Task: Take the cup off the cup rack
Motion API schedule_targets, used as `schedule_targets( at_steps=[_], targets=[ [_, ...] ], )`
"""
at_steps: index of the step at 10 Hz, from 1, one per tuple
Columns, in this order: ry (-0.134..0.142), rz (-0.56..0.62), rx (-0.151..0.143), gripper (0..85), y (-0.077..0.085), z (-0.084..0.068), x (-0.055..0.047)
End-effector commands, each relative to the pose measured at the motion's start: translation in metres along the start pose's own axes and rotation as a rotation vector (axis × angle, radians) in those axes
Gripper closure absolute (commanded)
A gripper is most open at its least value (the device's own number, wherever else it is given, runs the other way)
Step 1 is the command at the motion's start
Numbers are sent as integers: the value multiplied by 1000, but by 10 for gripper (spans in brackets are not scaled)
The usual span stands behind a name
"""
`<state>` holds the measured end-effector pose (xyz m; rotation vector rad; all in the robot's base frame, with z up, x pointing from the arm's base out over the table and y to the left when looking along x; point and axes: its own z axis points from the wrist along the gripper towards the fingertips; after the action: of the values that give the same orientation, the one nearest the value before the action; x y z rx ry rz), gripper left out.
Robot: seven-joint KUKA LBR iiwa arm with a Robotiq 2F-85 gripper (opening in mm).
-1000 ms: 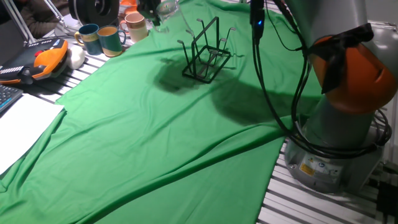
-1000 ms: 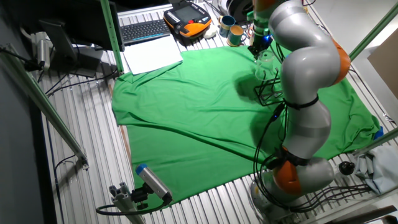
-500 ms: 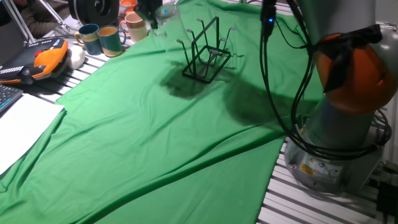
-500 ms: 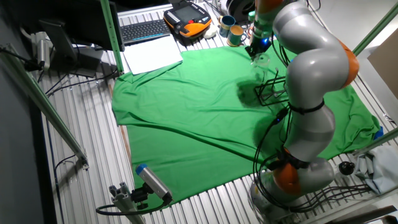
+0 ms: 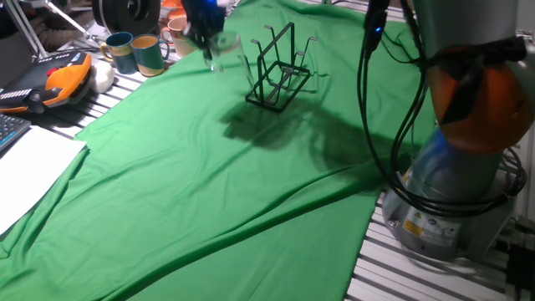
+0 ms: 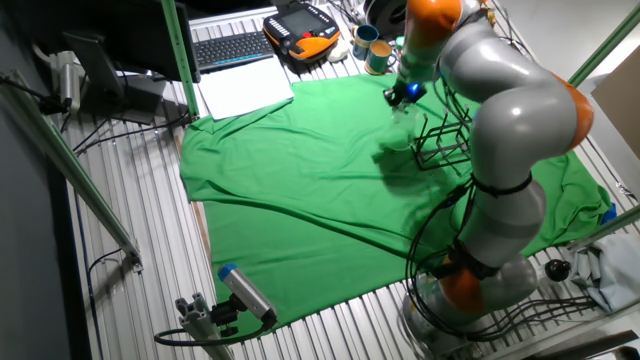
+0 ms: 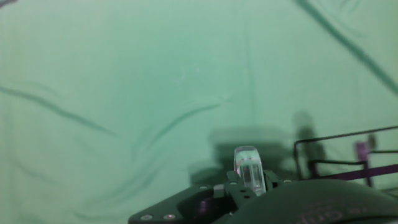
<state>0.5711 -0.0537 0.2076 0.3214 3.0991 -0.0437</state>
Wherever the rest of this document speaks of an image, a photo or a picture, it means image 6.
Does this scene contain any silver camera with blue cap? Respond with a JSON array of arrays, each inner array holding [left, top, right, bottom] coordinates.
[[217, 262, 279, 331]]

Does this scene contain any white rounded lump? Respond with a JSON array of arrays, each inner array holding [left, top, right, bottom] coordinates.
[[326, 39, 352, 64]]

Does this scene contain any black computer keyboard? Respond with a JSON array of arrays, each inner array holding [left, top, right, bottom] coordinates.
[[192, 30, 277, 73]]

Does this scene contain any white paper sheet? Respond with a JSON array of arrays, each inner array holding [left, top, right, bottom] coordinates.
[[197, 56, 296, 122]]

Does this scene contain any aluminium profile camera bracket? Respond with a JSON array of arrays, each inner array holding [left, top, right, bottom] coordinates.
[[174, 292, 235, 360]]

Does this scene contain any orange black teach pendant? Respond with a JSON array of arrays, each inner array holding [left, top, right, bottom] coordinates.
[[262, 1, 343, 63]]

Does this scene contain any green frame post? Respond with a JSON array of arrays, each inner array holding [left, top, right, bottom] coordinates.
[[160, 0, 202, 120]]

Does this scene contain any black filament spool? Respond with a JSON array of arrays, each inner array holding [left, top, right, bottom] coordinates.
[[362, 0, 409, 41]]

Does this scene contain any black round knob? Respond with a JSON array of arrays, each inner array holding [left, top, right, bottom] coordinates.
[[543, 258, 573, 283]]

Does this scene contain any clear glass cup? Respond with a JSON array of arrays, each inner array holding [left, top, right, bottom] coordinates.
[[378, 106, 424, 152]]

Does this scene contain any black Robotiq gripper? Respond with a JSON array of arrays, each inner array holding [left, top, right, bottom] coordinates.
[[382, 79, 429, 114]]

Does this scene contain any brown cardboard sheet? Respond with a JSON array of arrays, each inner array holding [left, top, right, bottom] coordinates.
[[590, 58, 640, 162]]

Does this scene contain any black computer monitor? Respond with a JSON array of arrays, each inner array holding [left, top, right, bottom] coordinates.
[[13, 0, 202, 84]]

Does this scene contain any black wire cup rack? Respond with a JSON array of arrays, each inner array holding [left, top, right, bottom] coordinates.
[[410, 97, 475, 177]]

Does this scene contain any silver cylinder device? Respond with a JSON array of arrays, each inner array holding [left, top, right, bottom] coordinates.
[[56, 49, 82, 114]]

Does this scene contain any green frame bar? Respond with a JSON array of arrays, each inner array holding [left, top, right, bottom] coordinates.
[[564, 203, 640, 252], [0, 69, 145, 274], [567, 3, 640, 89]]

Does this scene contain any dark blue tan-banded mug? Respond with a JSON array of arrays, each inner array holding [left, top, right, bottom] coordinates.
[[350, 24, 380, 62]]

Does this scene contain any black camera cable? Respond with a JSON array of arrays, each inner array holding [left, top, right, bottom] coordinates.
[[153, 319, 272, 348]]

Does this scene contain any black monitor stand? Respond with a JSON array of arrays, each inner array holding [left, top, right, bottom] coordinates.
[[61, 30, 167, 127]]

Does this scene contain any green cloth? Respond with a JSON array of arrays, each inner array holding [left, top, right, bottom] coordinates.
[[178, 73, 614, 335]]

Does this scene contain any pale blue crumpled cloth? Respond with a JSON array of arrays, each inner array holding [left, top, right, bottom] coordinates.
[[569, 233, 640, 315]]

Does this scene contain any teal tan-banded mug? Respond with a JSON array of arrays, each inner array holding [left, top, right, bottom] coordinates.
[[363, 39, 399, 77]]

